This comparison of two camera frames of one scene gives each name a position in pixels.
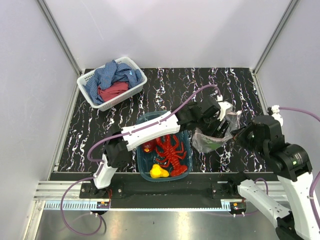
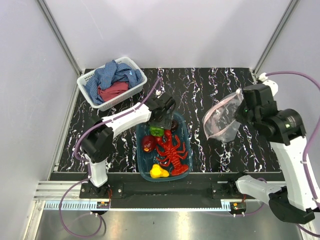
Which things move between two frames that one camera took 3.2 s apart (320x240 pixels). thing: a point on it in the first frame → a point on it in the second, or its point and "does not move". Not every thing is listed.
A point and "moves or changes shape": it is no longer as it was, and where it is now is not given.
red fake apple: (149, 146) does not move
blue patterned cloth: (110, 73) does not move
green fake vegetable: (212, 145) moves or changes shape
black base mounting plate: (161, 190) does not move
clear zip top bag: (206, 143) moves or changes shape
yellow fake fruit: (157, 172) does not move
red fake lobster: (172, 150) does not move
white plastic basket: (112, 101) does not move
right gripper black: (238, 135) → (239, 116)
